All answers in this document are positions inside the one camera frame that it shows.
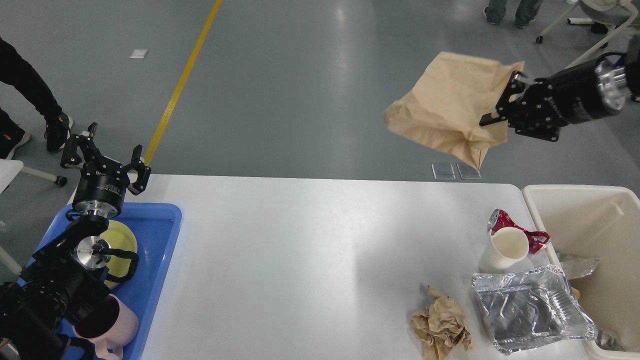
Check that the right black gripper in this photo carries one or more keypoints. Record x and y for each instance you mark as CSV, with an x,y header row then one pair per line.
x,y
586,92

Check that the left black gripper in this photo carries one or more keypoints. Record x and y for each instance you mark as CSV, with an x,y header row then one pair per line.
x,y
98,193

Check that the brown paper bag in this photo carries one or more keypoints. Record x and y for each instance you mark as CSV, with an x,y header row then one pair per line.
x,y
444,108

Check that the yellow plate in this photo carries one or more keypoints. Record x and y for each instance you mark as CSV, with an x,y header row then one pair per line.
x,y
119,236

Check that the pink mug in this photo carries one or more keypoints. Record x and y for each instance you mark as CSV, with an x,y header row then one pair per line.
x,y
109,328

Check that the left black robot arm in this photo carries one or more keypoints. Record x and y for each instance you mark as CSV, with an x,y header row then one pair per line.
x,y
66,280

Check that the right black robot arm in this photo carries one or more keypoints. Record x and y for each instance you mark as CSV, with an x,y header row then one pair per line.
x,y
630,59

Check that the floor socket plate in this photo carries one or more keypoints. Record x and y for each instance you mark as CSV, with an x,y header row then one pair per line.
x,y
443,171

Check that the white office chair left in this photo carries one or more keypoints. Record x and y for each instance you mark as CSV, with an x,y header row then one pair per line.
x,y
9,169

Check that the crushed red can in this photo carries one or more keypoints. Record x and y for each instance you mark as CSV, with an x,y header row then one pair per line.
x,y
499,219

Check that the person in black clothes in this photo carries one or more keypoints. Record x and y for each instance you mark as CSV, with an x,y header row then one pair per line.
x,y
21,75

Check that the white paper cup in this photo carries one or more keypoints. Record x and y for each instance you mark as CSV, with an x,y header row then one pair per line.
x,y
506,247

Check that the beige waste bin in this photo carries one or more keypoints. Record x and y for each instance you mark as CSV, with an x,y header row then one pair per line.
x,y
603,222

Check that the crumpled foil in bin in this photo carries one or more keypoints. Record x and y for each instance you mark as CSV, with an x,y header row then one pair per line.
x,y
576,267

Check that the aluminium foil tray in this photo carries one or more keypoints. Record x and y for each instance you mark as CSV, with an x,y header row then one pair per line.
x,y
529,309

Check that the crumpled brown paper ball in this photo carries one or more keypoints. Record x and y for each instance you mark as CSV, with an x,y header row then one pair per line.
x,y
441,326

